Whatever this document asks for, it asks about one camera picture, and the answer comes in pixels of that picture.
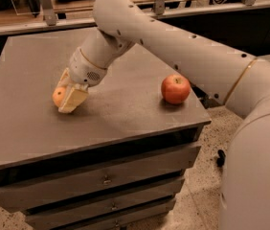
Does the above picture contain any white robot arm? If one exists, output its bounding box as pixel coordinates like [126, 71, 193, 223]
[67, 0, 270, 230]

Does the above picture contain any black chair leg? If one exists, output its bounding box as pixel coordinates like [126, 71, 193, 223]
[216, 149, 226, 168]

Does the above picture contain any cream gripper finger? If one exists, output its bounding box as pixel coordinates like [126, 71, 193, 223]
[57, 68, 71, 87]
[58, 83, 88, 113]

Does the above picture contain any metal railing frame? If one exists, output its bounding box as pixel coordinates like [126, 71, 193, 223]
[0, 0, 270, 38]

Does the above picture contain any red apple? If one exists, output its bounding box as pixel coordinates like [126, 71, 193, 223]
[161, 75, 191, 104]

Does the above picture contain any orange fruit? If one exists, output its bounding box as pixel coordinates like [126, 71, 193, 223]
[52, 87, 66, 107]

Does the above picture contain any grey drawer cabinet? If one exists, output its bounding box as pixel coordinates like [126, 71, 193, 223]
[0, 30, 210, 230]

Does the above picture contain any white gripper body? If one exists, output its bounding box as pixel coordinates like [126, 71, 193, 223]
[69, 47, 107, 87]

